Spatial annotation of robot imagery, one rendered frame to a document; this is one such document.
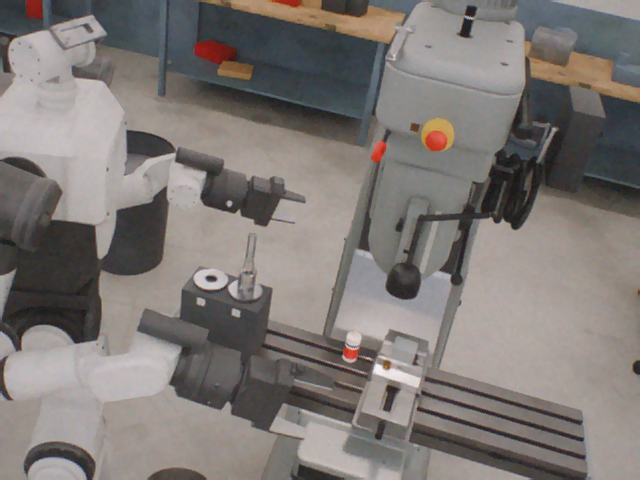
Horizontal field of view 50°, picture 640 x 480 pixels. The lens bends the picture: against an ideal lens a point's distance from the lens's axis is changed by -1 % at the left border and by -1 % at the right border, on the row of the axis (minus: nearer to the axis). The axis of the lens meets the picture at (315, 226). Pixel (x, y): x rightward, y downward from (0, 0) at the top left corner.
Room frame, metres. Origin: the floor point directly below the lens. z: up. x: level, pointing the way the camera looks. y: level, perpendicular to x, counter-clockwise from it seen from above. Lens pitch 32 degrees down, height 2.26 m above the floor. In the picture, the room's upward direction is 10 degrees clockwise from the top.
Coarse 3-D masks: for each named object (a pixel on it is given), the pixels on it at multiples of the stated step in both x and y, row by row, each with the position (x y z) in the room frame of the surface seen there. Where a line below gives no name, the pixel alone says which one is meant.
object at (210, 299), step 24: (192, 288) 1.43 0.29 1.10; (216, 288) 1.43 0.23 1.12; (264, 288) 1.49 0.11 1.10; (192, 312) 1.41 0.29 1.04; (216, 312) 1.40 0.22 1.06; (240, 312) 1.39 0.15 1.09; (264, 312) 1.44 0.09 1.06; (216, 336) 1.40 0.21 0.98; (240, 336) 1.39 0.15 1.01; (264, 336) 1.48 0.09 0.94; (240, 360) 1.39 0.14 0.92
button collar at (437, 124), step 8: (432, 120) 1.19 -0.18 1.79; (440, 120) 1.19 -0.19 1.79; (424, 128) 1.18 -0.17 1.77; (432, 128) 1.18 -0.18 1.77; (440, 128) 1.18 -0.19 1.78; (448, 128) 1.18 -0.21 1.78; (424, 136) 1.18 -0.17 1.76; (448, 136) 1.18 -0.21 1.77; (424, 144) 1.18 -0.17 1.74; (448, 144) 1.17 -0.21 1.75
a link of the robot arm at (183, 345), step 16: (144, 320) 0.70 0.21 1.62; (160, 320) 0.71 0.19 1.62; (176, 320) 0.72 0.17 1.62; (144, 336) 0.71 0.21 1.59; (160, 336) 0.70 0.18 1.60; (176, 336) 0.70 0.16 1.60; (192, 336) 0.71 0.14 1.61; (128, 352) 0.69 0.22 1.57; (160, 352) 0.69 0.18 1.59; (176, 352) 0.70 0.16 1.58; (192, 352) 0.70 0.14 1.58; (208, 352) 0.71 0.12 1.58; (176, 368) 0.69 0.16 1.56; (192, 368) 0.68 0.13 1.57; (176, 384) 0.68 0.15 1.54; (192, 384) 0.67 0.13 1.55; (192, 400) 0.68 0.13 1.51
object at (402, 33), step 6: (396, 24) 1.38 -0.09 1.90; (402, 30) 1.34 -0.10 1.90; (408, 30) 1.35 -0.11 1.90; (414, 30) 1.37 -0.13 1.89; (396, 36) 1.30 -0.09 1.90; (402, 36) 1.30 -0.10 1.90; (396, 42) 1.25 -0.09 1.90; (402, 42) 1.26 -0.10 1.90; (390, 48) 1.21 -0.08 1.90; (396, 48) 1.22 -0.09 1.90; (390, 54) 1.18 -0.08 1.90; (396, 54) 1.18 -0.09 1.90; (390, 60) 1.16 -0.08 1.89; (396, 60) 1.16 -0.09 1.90
